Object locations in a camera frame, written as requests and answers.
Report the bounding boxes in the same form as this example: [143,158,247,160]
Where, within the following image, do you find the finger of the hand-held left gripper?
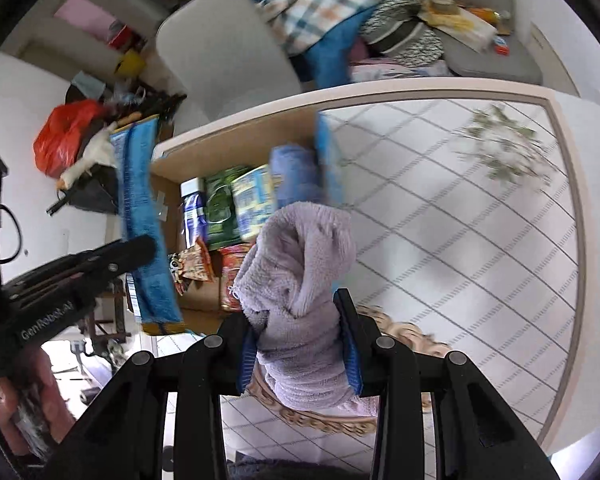
[55,234,158,283]

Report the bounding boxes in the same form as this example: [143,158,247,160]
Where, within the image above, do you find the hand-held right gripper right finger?
[332,287,561,480]

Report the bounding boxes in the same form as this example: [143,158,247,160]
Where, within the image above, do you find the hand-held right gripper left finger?
[45,310,259,480]

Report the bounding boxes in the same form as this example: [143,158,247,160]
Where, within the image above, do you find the orange snack packet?
[167,237,216,296]

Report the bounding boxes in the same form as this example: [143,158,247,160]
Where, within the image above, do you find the purple tube packet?
[180,177,208,251]

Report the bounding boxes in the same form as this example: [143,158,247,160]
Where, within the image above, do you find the cardboard box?
[109,105,352,337]

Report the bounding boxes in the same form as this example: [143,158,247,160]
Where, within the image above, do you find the purple fluffy towel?
[229,201,381,418]

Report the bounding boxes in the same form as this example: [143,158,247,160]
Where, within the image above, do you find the red snack packet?
[217,242,256,313]

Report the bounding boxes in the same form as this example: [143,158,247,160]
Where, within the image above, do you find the green wet wipes packet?
[202,166,253,251]

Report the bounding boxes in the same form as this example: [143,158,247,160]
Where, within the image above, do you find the white and blue packet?
[230,164,281,243]

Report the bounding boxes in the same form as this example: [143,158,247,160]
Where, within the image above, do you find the light blue tissue pack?
[270,145,326,211]

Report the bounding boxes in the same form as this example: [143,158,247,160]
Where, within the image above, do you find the person's left hand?
[0,345,78,461]

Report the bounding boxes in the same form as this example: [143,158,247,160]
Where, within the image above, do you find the dark wooden chair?
[77,277,133,348]

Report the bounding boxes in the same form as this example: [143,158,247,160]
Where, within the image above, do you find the white plush goose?
[56,127,118,192]

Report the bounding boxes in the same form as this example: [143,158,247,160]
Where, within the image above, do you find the red plastic bag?
[33,99,110,178]

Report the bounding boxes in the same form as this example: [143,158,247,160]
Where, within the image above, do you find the grey padded chair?
[155,0,303,123]

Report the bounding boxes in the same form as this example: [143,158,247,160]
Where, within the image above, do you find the plaid blanket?
[251,0,411,57]

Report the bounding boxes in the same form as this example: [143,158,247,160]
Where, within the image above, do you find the black and white patterned bag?
[358,0,446,68]

